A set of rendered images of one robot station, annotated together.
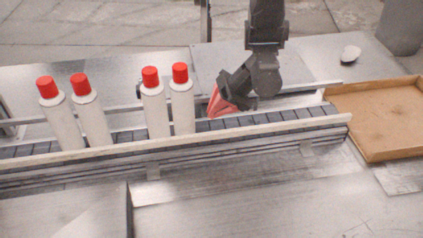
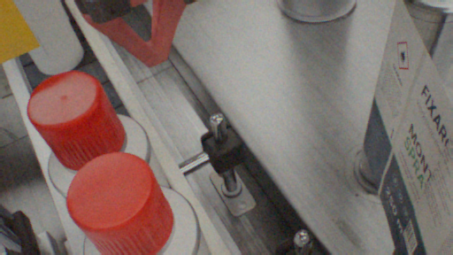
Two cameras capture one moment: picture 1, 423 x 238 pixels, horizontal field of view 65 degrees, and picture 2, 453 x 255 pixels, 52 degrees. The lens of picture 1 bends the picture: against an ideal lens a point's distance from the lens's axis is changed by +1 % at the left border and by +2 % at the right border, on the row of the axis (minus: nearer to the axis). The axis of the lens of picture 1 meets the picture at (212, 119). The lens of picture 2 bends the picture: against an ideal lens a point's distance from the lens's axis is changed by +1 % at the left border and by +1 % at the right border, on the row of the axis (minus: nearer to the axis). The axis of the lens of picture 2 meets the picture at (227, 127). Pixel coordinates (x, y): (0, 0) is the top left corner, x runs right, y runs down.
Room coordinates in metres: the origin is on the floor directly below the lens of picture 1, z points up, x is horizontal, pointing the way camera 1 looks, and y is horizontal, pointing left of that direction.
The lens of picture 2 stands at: (0.42, 0.73, 1.23)
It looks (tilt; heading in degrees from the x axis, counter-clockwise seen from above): 54 degrees down; 259
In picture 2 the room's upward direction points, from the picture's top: 11 degrees counter-clockwise
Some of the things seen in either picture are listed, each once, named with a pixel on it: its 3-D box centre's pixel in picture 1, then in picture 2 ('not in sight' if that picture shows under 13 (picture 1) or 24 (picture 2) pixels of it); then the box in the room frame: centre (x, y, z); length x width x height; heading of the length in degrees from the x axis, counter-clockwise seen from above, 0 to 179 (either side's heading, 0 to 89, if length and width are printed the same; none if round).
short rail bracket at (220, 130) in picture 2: not in sight; (224, 157); (0.38, 0.52, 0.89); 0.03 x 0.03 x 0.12; 11
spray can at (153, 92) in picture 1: (155, 107); not in sight; (0.54, 0.13, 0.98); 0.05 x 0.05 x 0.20
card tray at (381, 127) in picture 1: (396, 114); not in sight; (0.66, -0.50, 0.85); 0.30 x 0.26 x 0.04; 101
